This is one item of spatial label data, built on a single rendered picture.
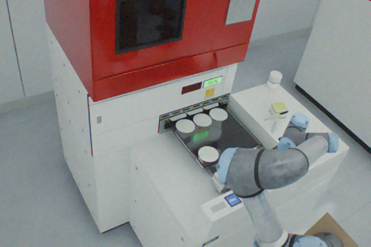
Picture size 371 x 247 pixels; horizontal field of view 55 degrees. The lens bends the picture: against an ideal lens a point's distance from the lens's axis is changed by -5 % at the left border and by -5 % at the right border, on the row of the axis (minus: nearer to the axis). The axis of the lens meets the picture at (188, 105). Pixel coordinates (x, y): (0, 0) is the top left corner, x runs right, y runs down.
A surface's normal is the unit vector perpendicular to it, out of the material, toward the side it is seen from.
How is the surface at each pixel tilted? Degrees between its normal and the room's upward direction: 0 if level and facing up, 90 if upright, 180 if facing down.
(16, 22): 90
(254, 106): 0
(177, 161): 0
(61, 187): 0
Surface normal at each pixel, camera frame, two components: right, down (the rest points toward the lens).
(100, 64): 0.52, 0.61
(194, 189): 0.12, -0.75
